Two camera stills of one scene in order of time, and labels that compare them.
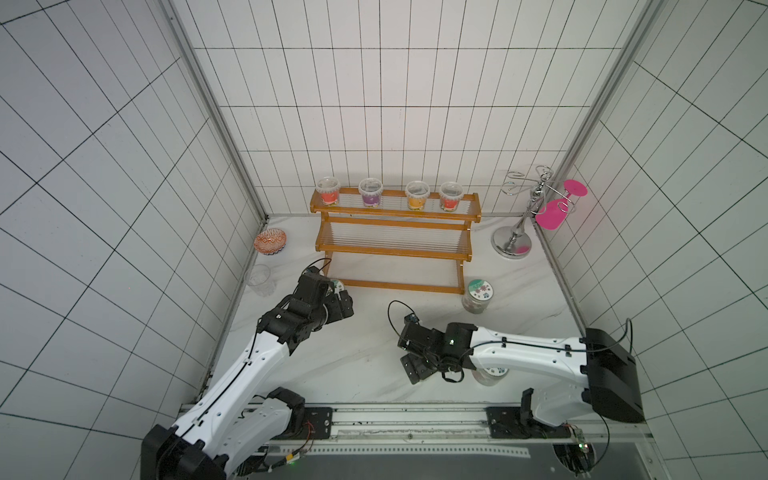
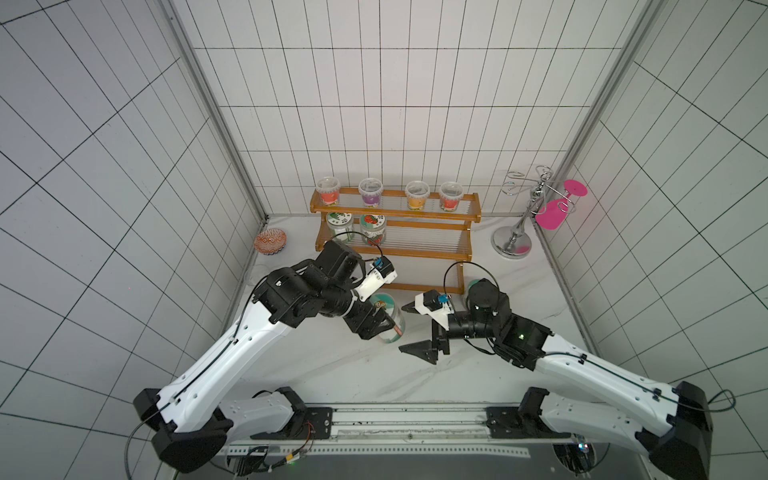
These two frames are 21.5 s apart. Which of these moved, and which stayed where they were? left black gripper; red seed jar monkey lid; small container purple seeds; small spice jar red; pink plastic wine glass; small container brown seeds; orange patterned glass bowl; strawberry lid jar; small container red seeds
Moved: strawberry lid jar; red seed jar monkey lid; left black gripper
Stayed: pink plastic wine glass; small spice jar red; small container purple seeds; small container red seeds; orange patterned glass bowl; small container brown seeds
